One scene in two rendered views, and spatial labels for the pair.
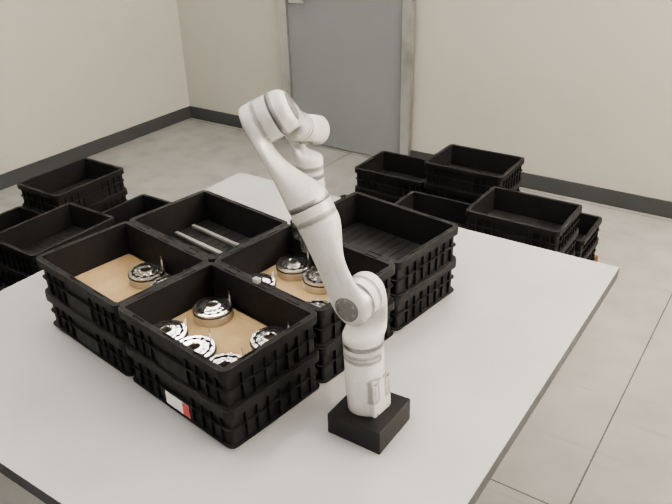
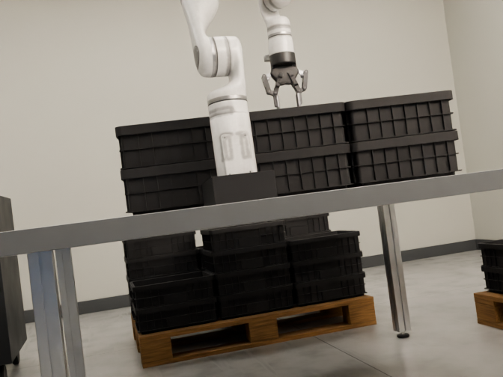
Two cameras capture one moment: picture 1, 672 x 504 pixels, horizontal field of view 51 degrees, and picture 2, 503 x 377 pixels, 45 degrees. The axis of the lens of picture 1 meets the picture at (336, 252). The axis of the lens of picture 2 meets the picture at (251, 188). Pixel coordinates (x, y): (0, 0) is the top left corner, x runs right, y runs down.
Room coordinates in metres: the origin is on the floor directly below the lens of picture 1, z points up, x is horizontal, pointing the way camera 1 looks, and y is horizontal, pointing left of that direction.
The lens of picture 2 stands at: (0.26, -0.98, 0.69)
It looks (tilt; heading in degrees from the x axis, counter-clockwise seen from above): 2 degrees up; 41
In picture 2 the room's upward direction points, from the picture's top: 7 degrees counter-clockwise
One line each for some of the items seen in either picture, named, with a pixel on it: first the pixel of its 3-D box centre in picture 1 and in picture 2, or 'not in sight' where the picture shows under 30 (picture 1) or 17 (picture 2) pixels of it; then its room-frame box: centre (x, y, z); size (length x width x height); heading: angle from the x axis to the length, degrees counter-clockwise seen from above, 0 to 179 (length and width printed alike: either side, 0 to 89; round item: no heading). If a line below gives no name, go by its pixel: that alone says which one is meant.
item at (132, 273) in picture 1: (146, 271); not in sight; (1.75, 0.54, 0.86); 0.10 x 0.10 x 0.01
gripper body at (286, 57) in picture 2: not in sight; (284, 68); (1.68, 0.06, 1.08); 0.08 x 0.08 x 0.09
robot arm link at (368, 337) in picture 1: (361, 312); (224, 73); (1.29, -0.05, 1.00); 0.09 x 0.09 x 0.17; 57
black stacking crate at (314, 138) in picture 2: (304, 282); (280, 141); (1.65, 0.09, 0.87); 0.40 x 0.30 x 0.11; 47
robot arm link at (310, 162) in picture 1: (304, 145); (275, 13); (1.68, 0.07, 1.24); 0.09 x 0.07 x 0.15; 78
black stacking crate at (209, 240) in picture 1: (210, 239); not in sight; (1.92, 0.38, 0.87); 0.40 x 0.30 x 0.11; 47
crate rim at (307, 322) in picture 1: (216, 314); (175, 135); (1.43, 0.29, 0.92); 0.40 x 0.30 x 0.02; 47
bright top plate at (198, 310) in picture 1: (212, 306); not in sight; (1.56, 0.32, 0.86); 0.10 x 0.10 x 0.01
